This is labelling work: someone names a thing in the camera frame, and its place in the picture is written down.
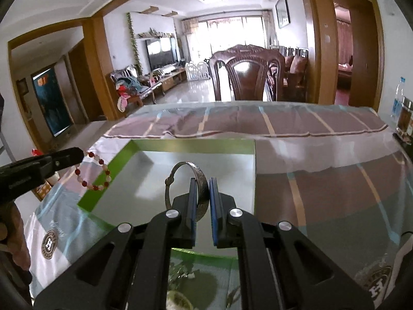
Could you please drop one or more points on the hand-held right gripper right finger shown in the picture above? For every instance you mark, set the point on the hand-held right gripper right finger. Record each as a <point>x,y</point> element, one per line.
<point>213,207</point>

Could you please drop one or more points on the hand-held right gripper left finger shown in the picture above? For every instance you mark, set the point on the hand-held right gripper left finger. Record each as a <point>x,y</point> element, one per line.
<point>192,207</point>

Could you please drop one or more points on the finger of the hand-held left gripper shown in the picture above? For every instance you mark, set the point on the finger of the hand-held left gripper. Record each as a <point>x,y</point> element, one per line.
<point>67,157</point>

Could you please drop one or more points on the silver bangle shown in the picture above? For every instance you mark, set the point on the silver bangle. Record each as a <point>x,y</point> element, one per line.
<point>193,165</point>

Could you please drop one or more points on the green cardboard box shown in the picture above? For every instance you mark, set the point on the green cardboard box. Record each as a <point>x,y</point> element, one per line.
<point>151,180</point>

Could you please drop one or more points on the person's left hand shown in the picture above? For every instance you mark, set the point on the person's left hand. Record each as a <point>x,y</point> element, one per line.
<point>16,232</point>

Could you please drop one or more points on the dark entrance door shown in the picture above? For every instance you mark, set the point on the dark entrance door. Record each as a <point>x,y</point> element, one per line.
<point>51,103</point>

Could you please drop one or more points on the pile of clothes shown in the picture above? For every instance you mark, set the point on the pile of clothes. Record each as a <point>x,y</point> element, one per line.
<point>125,87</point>

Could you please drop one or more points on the dark wooden armchair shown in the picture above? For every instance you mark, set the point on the dark wooden armchair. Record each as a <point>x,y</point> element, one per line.
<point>148,87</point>

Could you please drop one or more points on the wooden television cabinet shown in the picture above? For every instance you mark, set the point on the wooden television cabinet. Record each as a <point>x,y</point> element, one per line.
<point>171,79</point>

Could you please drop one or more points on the green vine garland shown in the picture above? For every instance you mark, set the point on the green vine garland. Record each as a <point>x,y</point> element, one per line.
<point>134,42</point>

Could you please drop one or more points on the carved dark wooden chair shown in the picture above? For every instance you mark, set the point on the carved dark wooden chair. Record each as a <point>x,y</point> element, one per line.
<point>246,77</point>

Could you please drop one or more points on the white baby fence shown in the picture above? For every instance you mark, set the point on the white baby fence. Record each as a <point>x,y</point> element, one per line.
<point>198,71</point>

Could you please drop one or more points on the flat screen television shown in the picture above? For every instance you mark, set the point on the flat screen television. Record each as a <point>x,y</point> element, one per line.
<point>161,51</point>

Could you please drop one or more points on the wooden sofa with cushions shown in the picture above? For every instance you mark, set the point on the wooden sofa with cushions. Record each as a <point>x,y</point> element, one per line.
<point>296,71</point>

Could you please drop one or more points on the beige curtain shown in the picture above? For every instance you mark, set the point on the beige curtain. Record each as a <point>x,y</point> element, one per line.
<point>189,25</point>

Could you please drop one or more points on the bed with pink cover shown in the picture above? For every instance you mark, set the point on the bed with pink cover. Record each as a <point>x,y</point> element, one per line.
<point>345,76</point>

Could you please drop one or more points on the pink bedroom curtain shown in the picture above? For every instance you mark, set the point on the pink bedroom curtain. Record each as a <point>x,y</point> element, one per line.
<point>344,42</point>

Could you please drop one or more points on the clear water bottle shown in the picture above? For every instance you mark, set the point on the clear water bottle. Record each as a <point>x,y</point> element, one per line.
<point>397,103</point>

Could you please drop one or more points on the glass jar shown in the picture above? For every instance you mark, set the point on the glass jar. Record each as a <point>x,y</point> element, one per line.
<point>406,119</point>

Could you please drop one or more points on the small wall frame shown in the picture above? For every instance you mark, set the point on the small wall frame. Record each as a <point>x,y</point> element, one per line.
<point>22,86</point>

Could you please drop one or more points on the wall shelf with ornaments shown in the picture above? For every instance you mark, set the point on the wall shelf with ornaments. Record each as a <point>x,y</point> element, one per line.
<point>156,34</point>

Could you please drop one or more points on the framed wall picture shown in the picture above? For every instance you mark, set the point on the framed wall picture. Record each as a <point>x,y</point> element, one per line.
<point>283,9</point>

